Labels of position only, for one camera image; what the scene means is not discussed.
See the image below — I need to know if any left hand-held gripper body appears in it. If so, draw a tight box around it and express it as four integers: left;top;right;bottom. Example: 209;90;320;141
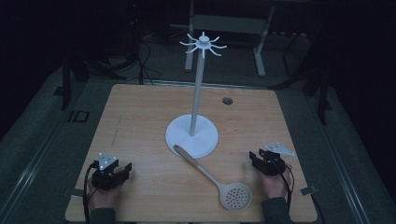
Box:
91;152;129;191

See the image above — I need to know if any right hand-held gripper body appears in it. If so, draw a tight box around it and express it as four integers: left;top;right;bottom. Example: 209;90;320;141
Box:
257;142;296;177

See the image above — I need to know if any person's left hand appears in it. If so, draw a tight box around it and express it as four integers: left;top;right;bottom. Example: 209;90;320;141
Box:
87;176;126;211

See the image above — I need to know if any person's right hand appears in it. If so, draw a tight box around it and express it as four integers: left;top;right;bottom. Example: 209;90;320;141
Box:
260;162;294;201

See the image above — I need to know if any beige slotted spoon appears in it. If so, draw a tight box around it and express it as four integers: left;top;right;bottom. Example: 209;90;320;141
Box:
173;144;253;212

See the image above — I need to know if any white utensil hanging stand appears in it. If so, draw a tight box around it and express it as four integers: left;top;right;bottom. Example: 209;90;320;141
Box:
164;31;229;160

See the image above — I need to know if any black tripod stand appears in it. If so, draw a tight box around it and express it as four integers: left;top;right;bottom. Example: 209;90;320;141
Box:
53;36;129;112
267;31;333;126

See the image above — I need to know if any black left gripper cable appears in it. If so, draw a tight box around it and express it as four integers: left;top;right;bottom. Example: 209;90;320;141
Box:
82;161;99;224

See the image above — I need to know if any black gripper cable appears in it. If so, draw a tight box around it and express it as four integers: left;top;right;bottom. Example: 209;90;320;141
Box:
274;157;296;213
82;161;99;224

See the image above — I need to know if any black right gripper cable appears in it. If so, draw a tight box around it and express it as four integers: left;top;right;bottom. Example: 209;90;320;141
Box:
274;157;296;213

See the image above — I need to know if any black floor cable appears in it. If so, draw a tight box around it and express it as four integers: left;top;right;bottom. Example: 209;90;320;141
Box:
135;18;163;86

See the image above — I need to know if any white metal desk frame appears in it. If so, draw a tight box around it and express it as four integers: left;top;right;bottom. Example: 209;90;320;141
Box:
184;0;276;78

